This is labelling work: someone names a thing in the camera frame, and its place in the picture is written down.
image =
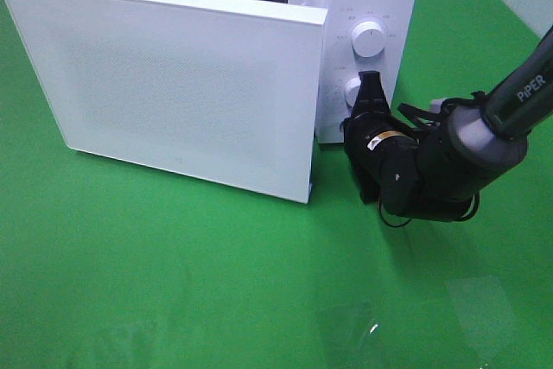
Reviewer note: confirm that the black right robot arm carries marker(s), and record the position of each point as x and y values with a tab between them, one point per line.
434	166

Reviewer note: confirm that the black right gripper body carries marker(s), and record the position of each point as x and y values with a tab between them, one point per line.
367	120

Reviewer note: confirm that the white microwave door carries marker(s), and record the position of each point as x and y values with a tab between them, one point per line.
221	90

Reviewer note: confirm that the white round knob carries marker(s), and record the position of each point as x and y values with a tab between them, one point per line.
368	38
351	91

